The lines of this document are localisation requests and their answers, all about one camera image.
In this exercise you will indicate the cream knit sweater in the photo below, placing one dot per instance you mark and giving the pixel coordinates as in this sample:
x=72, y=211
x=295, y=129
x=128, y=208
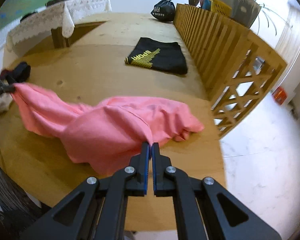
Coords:
x=5, y=102

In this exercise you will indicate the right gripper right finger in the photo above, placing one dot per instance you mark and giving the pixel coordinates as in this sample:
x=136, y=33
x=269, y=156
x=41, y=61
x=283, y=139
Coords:
x=203, y=208

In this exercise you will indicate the wooden slat fence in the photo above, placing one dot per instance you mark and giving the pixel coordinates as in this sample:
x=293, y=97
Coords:
x=237, y=68

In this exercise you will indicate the pink t-shirt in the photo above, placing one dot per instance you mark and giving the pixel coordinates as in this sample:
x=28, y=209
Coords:
x=107, y=135

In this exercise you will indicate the dark navy garment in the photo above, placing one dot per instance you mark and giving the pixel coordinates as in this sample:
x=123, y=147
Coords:
x=18, y=75

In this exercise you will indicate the yellow plastic basket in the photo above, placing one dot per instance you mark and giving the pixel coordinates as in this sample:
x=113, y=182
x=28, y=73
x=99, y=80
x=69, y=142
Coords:
x=220, y=7

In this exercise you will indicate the folded black sport shirt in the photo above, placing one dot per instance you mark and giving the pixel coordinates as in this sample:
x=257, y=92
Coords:
x=161, y=56

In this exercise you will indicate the wooden low table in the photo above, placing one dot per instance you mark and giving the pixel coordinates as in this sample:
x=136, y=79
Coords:
x=60, y=40

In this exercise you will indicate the potted spider plant grey pot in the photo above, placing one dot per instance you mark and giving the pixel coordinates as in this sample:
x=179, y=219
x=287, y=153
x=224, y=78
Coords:
x=245, y=12

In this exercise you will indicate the black sports drawstring bag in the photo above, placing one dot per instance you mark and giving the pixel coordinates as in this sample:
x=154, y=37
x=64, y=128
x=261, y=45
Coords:
x=164, y=11

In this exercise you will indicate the red box on floor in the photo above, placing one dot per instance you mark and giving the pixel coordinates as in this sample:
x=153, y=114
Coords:
x=279, y=95

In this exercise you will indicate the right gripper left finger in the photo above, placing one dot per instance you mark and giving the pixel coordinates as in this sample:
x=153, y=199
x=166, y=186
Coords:
x=96, y=209

